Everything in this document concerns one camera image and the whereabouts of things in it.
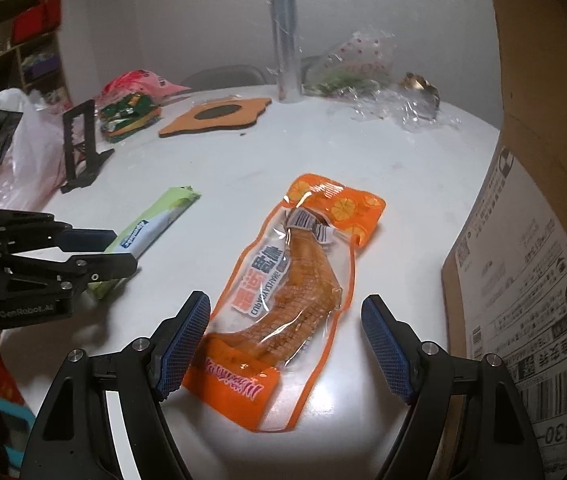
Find gold foil wrapper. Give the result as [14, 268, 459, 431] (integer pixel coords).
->
[398, 72, 441, 111]

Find red box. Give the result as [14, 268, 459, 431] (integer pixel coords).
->
[12, 2, 61, 45]

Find clear bag of greens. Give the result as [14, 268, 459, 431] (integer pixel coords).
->
[301, 30, 397, 98]

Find green snack bar packet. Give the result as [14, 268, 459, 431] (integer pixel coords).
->
[86, 185, 200, 301]

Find light blue object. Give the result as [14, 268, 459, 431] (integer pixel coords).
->
[0, 395, 36, 466]

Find orange meat snack packet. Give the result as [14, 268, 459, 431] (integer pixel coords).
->
[182, 173, 387, 433]

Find crumpled clear plastic wrap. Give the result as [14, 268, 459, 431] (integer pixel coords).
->
[351, 85, 464, 133]

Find orange coaster mat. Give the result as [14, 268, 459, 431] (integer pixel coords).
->
[158, 97, 272, 138]

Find pink plastic bag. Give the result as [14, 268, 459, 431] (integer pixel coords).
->
[96, 69, 191, 106]

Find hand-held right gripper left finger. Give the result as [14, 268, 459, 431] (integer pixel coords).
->
[20, 290, 211, 480]

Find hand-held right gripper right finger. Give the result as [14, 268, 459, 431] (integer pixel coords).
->
[361, 294, 547, 480]

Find wooden shelf unit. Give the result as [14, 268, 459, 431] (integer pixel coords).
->
[0, 0, 71, 111]

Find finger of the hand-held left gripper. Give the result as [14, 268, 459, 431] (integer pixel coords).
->
[0, 252, 139, 298]
[0, 210, 118, 256]

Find black folding stand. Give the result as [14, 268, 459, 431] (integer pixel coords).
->
[60, 99, 115, 195]

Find brown cardboard box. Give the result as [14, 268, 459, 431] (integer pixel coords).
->
[441, 0, 567, 480]

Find clear wrapped tube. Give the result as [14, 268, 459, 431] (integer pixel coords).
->
[268, 0, 304, 103]

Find green snack packets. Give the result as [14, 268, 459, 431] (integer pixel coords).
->
[99, 91, 162, 142]

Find white plastic bag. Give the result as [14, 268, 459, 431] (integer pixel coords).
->
[0, 88, 71, 213]

